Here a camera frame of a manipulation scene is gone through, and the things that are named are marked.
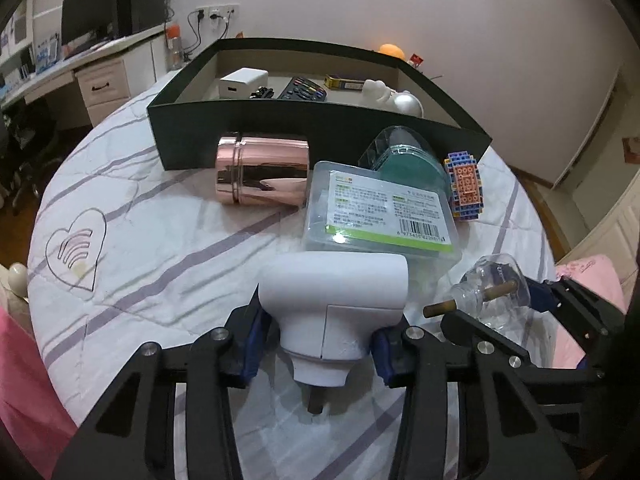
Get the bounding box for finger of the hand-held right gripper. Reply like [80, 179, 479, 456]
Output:
[529, 276, 627, 347]
[440, 309, 603, 382]

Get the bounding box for colourful brick block toy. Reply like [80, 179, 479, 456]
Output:
[442, 152, 485, 222]

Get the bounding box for white figurine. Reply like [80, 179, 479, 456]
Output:
[361, 79, 401, 108]

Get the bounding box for white plug adapter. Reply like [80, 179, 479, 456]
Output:
[257, 251, 410, 416]

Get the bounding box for white glass-door cabinet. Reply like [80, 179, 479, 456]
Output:
[7, 0, 37, 56]

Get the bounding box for black computer monitor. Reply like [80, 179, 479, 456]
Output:
[60, 0, 121, 46]

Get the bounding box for clear glass bottle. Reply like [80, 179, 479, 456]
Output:
[422, 255, 531, 333]

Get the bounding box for white desk with drawers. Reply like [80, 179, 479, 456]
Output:
[0, 20, 173, 128]

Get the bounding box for dark green cardboard box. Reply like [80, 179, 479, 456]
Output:
[146, 37, 493, 173]

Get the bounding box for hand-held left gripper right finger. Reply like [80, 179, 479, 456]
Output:
[371, 326, 581, 480]

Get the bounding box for silver ball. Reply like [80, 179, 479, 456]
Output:
[390, 91, 426, 120]

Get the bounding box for plain pink cloth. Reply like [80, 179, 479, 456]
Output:
[0, 305, 78, 480]

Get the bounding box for white wall power outlets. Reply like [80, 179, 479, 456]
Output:
[195, 4, 238, 20]

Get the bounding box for clear jar with teal contents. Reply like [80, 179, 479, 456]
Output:
[357, 125, 448, 193]

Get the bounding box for white panelled door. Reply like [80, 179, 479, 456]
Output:
[570, 195, 640, 281]

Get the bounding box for blue boxes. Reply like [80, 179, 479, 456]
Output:
[35, 32, 63, 68]

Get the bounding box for white striped quilt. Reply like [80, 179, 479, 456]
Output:
[27, 75, 558, 480]

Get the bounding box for black remote control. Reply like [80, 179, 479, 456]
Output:
[276, 76, 328, 104]

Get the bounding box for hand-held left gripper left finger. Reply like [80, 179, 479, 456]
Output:
[52, 305, 273, 480]

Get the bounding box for black power cable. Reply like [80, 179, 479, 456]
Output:
[186, 10, 231, 61]

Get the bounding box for black computer tower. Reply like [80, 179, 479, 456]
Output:
[116, 0, 167, 38]

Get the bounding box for clear bottle red cap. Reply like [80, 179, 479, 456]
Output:
[165, 22, 183, 72]

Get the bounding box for clear plastic box green label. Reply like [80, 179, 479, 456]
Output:
[302, 160, 461, 263]

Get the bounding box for cream bedpost knob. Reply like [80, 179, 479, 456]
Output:
[0, 262, 28, 306]

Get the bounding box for black office chair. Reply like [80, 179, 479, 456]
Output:
[0, 97, 66, 211]

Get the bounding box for yellow small packet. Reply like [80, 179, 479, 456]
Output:
[324, 74, 364, 92]

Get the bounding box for rose gold metal canister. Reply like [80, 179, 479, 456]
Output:
[215, 132, 311, 208]

